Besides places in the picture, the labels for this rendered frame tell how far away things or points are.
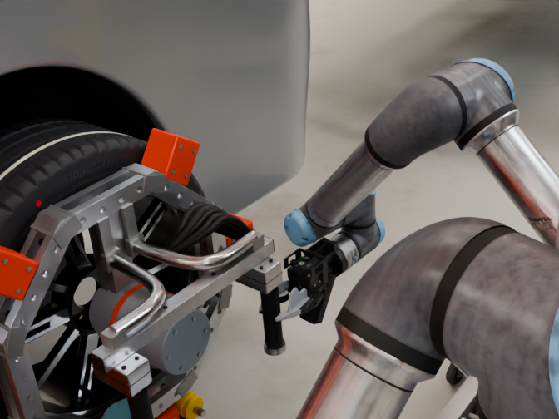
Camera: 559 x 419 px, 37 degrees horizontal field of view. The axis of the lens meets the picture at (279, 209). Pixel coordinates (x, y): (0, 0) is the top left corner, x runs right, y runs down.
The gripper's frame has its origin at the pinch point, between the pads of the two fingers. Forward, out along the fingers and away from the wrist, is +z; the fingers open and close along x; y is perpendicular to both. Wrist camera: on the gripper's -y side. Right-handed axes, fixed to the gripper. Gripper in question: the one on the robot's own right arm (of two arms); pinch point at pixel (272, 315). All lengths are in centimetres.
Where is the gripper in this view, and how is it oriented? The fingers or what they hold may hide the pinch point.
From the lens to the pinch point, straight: 161.6
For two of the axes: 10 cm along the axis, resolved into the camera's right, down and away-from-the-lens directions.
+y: -0.7, -8.7, -5.0
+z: -6.3, 4.2, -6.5
